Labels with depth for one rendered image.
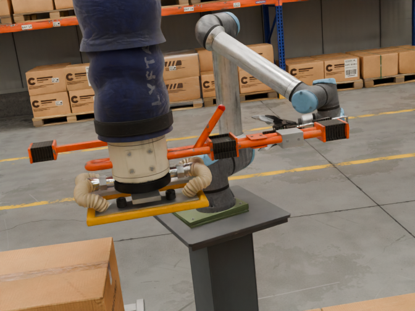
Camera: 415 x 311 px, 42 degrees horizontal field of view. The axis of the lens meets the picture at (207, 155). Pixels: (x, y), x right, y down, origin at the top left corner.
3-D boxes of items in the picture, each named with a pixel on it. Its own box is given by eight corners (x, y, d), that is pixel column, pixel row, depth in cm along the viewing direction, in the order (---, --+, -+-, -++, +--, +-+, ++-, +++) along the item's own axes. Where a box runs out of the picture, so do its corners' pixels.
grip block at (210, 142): (212, 161, 159) (210, 142, 158) (205, 153, 169) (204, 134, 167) (239, 157, 161) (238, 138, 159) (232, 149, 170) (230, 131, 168)
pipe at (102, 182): (85, 212, 148) (81, 192, 147) (86, 184, 172) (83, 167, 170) (207, 192, 154) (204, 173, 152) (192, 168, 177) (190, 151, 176)
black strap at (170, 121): (95, 142, 145) (92, 127, 144) (95, 124, 167) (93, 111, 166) (178, 129, 148) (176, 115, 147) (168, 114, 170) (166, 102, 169)
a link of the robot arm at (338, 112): (341, 103, 222) (344, 128, 225) (310, 109, 224) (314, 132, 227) (344, 107, 213) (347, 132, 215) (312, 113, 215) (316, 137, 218)
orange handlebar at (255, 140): (47, 181, 153) (44, 169, 152) (55, 153, 182) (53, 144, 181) (352, 134, 168) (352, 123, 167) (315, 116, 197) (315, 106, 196)
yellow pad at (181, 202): (87, 227, 147) (84, 210, 146) (88, 214, 157) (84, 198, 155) (209, 207, 153) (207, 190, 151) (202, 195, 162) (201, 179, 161)
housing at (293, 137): (282, 149, 164) (281, 134, 163) (275, 144, 171) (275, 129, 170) (304, 145, 165) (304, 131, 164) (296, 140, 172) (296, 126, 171)
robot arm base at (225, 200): (188, 207, 254) (184, 187, 252) (220, 195, 264) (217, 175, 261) (210, 216, 239) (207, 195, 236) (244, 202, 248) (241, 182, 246)
